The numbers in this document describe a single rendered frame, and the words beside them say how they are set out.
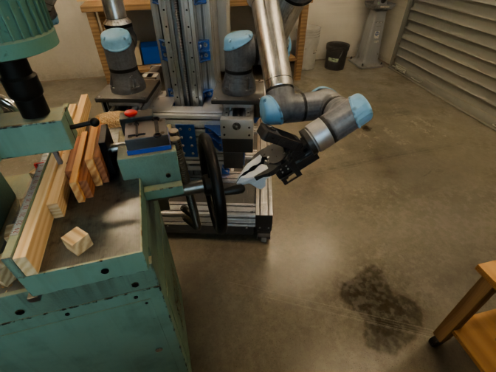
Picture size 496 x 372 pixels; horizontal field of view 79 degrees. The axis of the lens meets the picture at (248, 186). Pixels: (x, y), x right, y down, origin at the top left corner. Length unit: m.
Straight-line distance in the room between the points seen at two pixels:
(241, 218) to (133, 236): 1.02
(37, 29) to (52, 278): 0.43
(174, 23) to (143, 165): 0.83
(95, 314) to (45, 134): 0.42
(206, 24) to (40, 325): 1.22
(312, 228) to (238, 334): 0.75
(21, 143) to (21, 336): 0.44
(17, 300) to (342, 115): 0.80
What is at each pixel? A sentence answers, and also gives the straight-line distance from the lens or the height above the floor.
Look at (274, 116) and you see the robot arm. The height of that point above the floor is 1.00.
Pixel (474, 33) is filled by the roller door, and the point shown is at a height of 0.64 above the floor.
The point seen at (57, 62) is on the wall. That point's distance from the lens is 4.34.
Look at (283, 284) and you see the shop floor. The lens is 1.61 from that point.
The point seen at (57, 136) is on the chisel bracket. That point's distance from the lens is 0.74.
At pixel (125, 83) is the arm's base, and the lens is 1.45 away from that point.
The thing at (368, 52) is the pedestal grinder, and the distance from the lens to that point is 4.49.
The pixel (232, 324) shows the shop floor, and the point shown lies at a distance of 1.51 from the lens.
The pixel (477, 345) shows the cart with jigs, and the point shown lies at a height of 0.18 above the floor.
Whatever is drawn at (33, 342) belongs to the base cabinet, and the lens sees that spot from 0.96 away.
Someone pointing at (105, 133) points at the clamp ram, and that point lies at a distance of 0.79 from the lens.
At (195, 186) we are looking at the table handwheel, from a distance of 0.84.
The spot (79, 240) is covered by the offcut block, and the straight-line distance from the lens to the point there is 0.63.
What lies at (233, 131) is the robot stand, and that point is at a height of 0.72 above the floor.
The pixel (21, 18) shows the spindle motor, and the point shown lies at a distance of 0.65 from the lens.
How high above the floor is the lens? 1.36
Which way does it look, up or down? 40 degrees down
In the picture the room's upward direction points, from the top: straight up
